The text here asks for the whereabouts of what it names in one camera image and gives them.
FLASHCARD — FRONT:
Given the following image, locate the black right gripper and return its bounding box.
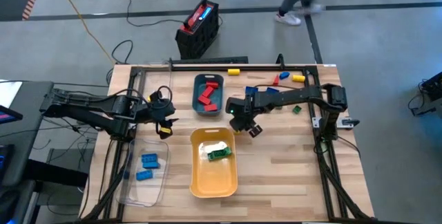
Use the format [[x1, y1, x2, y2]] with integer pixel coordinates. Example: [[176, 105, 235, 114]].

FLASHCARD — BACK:
[[225, 95, 264, 139]]

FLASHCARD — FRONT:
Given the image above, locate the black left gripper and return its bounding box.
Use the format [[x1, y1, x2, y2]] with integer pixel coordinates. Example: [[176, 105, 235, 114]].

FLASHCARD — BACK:
[[147, 91, 180, 140]]

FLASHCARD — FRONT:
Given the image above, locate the long red block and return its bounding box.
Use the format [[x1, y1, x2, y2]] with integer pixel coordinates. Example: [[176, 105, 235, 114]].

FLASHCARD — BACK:
[[201, 85, 216, 99]]

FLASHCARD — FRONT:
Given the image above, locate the teal plastic bin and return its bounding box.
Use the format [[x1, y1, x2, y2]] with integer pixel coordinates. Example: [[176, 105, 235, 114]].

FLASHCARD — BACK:
[[191, 73, 224, 117]]

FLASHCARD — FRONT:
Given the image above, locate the clear plastic bin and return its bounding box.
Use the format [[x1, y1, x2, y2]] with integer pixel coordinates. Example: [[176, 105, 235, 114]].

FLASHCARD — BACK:
[[133, 63, 173, 114], [116, 138, 171, 207]]

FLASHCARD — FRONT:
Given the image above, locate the orange plastic bin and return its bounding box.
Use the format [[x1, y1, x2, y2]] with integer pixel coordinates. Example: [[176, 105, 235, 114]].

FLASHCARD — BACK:
[[189, 127, 239, 198]]

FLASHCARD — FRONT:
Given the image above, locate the black and red toolbox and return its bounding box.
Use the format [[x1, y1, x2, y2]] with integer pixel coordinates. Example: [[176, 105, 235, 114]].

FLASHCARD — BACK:
[[174, 0, 222, 61]]

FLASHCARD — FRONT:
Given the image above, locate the red power unit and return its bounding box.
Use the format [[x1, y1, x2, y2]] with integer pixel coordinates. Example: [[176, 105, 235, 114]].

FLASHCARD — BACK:
[[182, 4, 215, 34]]

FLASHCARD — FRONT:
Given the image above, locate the black side desk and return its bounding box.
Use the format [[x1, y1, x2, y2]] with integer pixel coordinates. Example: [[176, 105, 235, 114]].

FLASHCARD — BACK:
[[0, 80, 55, 187]]

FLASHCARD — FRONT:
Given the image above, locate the small tilted monitor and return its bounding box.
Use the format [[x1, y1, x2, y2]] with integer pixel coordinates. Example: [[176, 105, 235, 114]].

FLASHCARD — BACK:
[[0, 104, 23, 126]]

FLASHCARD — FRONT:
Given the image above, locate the white paper sheet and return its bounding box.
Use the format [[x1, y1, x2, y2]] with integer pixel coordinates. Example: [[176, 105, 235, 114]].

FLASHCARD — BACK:
[[0, 80, 23, 109]]

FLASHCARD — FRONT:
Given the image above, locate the dark screen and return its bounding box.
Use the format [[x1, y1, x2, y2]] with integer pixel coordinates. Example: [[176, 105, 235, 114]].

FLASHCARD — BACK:
[[0, 143, 15, 185]]

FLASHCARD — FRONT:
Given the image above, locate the black floor equipment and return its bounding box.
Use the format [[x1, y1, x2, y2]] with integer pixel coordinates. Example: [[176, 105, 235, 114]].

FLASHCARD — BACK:
[[409, 71, 442, 117]]

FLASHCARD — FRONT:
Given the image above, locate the black frame clamp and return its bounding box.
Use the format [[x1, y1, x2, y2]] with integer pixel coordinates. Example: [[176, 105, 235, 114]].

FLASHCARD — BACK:
[[275, 53, 287, 71]]

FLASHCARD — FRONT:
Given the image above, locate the black cable loop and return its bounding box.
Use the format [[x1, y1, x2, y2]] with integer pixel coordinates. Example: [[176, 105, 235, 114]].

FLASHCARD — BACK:
[[110, 39, 134, 65]]

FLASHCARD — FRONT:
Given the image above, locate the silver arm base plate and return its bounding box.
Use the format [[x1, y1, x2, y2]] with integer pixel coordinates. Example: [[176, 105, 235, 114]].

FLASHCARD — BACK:
[[311, 115, 361, 129]]

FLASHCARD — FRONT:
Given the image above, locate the black floor cable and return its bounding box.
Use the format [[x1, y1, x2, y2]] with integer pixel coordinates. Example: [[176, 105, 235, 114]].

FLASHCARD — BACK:
[[123, 0, 184, 28]]

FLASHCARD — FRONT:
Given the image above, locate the yellow extension cord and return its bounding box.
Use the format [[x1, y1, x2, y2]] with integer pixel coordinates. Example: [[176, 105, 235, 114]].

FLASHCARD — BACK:
[[48, 0, 115, 64]]

